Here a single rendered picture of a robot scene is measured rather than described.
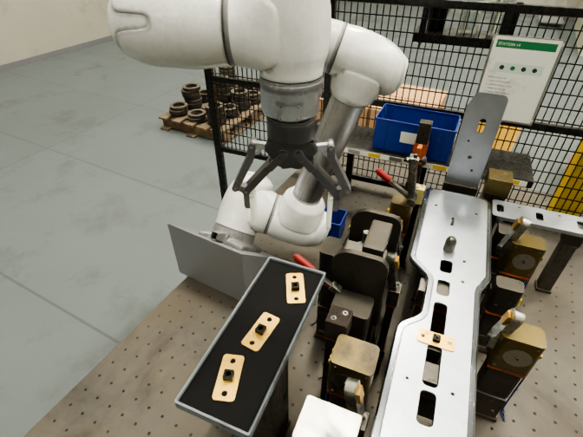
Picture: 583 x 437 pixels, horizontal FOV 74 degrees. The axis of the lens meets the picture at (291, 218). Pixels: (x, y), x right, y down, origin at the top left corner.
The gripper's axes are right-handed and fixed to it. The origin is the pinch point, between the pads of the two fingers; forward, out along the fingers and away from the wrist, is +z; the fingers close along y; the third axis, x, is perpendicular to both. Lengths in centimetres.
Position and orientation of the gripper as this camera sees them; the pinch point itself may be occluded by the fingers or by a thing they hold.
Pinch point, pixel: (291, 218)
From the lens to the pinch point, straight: 70.7
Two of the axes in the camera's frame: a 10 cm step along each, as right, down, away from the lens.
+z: 0.0, 7.9, 6.2
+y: 10.0, 0.4, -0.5
